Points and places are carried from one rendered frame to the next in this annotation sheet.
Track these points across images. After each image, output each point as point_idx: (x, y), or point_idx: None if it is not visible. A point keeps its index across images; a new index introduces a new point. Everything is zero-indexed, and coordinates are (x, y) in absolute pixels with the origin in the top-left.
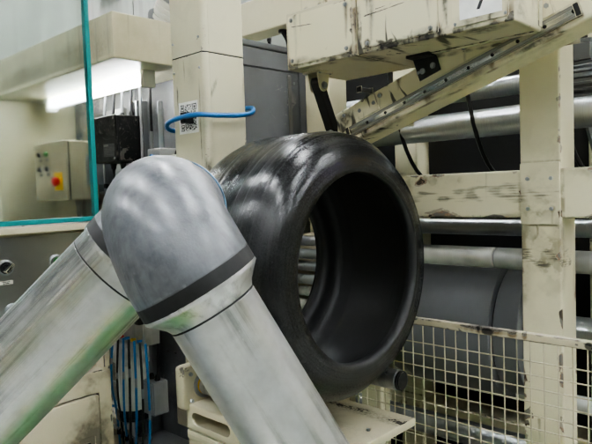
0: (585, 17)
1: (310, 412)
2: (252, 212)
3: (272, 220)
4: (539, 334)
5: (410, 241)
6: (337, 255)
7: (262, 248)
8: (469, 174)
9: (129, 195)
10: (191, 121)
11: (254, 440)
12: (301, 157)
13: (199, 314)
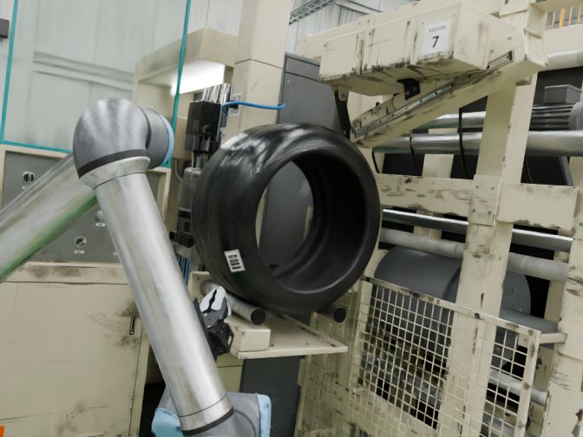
0: (515, 62)
1: (153, 245)
2: (235, 166)
3: (245, 172)
4: (448, 302)
5: (368, 216)
6: (328, 223)
7: (235, 190)
8: (441, 179)
9: (86, 112)
10: (236, 107)
11: (121, 253)
12: (279, 135)
13: (101, 177)
